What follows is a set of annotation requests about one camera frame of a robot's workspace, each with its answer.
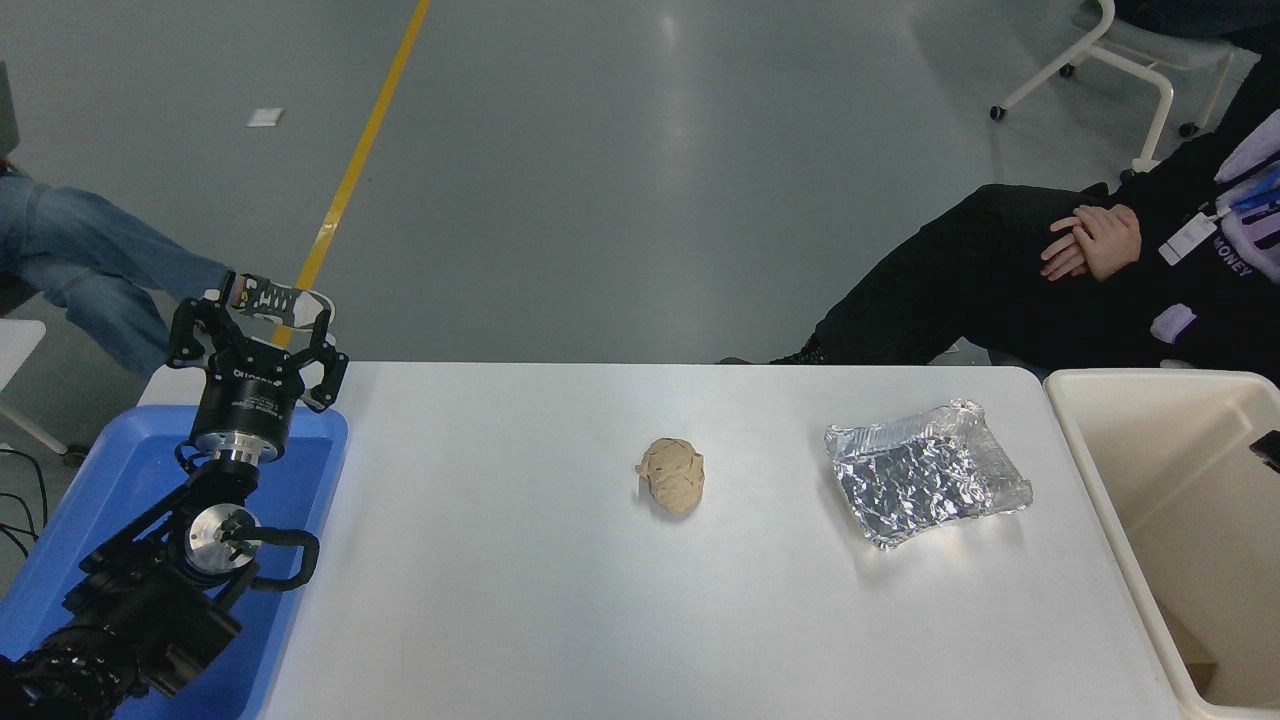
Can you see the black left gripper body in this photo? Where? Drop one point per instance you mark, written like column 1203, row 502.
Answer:
column 250, row 400

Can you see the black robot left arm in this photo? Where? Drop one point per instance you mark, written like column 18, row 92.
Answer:
column 150, row 600

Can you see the person's hand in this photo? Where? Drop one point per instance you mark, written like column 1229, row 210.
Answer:
column 1065, row 265
column 1115, row 245

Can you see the large pale plastic bin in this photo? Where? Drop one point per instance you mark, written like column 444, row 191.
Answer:
column 1180, row 480

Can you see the person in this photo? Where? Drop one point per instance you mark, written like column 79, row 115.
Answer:
column 80, row 260
column 950, row 280

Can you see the blue plastic tray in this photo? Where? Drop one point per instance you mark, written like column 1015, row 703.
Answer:
column 110, row 470

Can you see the white stand with caster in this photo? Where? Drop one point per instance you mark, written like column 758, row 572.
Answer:
column 15, row 345

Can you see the white ID badge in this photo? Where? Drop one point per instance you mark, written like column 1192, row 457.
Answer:
column 1188, row 238

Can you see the white paper scrap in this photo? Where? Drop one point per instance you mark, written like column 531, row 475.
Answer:
column 263, row 117

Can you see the crumpled silver foil tray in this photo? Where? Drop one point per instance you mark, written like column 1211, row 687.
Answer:
column 920, row 475

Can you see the crumpled tan paper ball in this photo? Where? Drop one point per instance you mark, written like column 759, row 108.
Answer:
column 672, row 476

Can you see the white wheeled chair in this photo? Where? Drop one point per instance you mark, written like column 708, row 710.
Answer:
column 1130, row 60

